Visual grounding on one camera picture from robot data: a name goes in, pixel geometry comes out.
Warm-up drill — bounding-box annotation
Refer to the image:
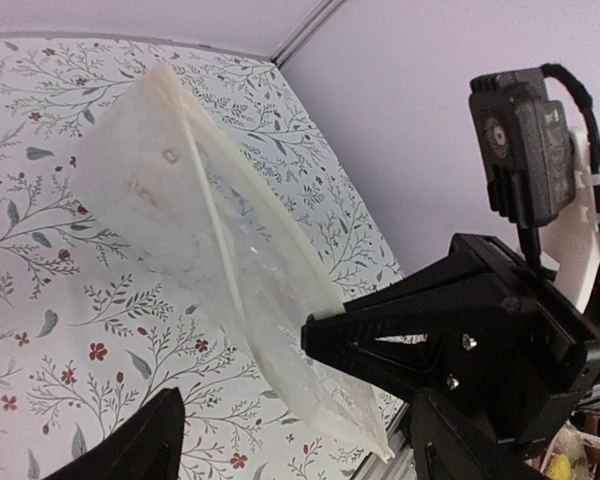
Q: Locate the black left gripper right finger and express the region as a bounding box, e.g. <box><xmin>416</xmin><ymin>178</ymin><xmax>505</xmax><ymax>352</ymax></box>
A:
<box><xmin>409</xmin><ymin>387</ymin><xmax>550</xmax><ymax>479</ymax></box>

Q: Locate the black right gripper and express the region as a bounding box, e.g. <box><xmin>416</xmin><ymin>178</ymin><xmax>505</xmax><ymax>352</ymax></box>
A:
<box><xmin>301</xmin><ymin>234</ymin><xmax>600</xmax><ymax>458</ymax></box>

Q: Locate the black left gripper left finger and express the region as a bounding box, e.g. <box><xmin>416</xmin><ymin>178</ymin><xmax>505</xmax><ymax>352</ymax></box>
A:
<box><xmin>49</xmin><ymin>388</ymin><xmax>185</xmax><ymax>480</ymax></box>

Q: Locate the clear dotted zip top bag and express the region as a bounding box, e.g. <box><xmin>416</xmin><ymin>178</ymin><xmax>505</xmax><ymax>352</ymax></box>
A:
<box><xmin>72</xmin><ymin>64</ymin><xmax>393</xmax><ymax>461</ymax></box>

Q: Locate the floral patterned table mat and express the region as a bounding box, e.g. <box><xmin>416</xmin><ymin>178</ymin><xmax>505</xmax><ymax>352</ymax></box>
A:
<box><xmin>0</xmin><ymin>38</ymin><xmax>401</xmax><ymax>479</ymax></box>

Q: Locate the aluminium front rail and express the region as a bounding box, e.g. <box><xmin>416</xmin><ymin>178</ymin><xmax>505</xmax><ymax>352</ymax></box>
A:
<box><xmin>352</xmin><ymin>414</ymin><xmax>416</xmax><ymax>480</ymax></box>

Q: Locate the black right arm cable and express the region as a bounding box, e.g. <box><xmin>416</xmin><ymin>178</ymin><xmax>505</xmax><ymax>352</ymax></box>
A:
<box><xmin>539</xmin><ymin>62</ymin><xmax>600</xmax><ymax>271</ymax></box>

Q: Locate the right aluminium corner post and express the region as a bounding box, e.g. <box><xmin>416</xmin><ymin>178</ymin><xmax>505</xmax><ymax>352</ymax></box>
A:
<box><xmin>269</xmin><ymin>0</ymin><xmax>347</xmax><ymax>69</ymax></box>

